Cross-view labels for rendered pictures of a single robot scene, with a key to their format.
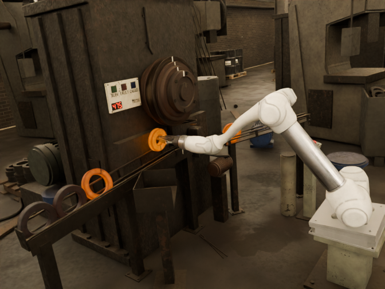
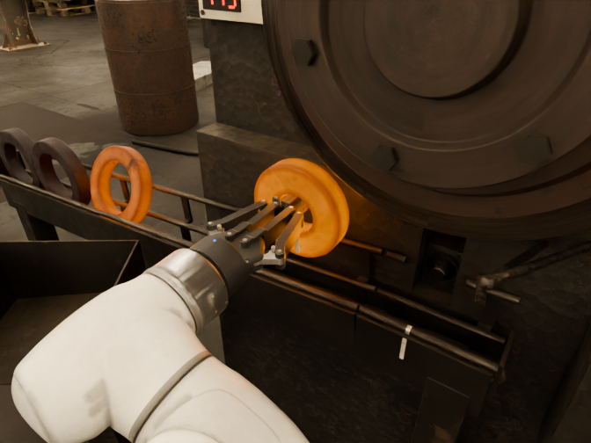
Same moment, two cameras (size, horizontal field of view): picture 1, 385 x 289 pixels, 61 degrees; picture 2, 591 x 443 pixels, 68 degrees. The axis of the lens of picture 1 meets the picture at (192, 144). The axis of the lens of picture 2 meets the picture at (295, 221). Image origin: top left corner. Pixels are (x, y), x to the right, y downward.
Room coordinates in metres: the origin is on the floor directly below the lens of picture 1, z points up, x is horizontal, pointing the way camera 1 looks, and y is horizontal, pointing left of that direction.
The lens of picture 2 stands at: (2.09, -0.34, 1.16)
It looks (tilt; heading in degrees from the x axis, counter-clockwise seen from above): 32 degrees down; 86
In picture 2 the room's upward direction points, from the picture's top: straight up
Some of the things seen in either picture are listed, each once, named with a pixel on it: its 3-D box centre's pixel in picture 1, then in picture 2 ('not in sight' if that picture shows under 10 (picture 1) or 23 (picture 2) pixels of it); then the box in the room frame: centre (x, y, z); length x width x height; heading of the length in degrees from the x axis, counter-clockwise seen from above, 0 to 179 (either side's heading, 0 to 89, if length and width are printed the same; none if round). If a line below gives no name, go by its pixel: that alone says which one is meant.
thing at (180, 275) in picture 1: (162, 234); (92, 416); (1.72, 0.23, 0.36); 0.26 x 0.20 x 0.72; 177
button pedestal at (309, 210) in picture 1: (309, 180); not in sight; (2.37, -0.89, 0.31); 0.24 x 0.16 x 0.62; 142
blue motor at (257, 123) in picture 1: (262, 132); not in sight; (4.32, -0.96, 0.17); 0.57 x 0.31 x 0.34; 162
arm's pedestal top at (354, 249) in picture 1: (352, 231); not in sight; (1.61, -0.85, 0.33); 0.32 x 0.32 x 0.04; 50
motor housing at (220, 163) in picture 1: (222, 188); not in sight; (2.47, -0.21, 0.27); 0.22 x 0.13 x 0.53; 142
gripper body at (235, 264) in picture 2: (176, 140); (229, 256); (2.03, 0.10, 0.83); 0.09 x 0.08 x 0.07; 52
